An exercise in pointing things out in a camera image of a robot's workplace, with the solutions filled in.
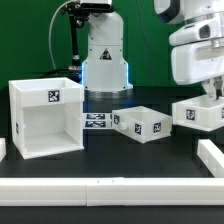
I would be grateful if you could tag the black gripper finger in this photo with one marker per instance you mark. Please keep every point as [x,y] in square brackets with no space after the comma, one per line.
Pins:
[219,85]
[210,89]

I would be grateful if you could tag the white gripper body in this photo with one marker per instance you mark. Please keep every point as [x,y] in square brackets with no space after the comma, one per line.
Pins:
[197,62]

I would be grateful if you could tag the white drawer with knob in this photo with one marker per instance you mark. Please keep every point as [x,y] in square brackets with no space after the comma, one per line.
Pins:
[199,113]
[142,124]

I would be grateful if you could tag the white drawer cabinet box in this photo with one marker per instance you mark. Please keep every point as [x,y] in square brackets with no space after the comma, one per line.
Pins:
[46,116]

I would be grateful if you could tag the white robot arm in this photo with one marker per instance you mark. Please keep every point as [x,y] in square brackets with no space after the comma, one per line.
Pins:
[105,69]

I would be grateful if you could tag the white right fence bar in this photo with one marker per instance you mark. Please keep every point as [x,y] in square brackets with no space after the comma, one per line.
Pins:
[212,157]

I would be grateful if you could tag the white fence bar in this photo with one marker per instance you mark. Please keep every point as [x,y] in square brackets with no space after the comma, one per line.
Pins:
[111,191]
[2,148]
[212,157]

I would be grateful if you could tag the white marker sheet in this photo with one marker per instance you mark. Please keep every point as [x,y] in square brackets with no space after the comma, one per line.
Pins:
[97,120]

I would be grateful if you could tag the white front fence bar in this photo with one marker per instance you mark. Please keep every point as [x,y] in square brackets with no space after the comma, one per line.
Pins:
[111,191]

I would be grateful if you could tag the white left fence bar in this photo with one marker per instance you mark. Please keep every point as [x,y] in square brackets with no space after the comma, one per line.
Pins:
[2,148]

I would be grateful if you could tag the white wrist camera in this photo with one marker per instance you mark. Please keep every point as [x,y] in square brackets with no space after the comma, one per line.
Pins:
[198,31]

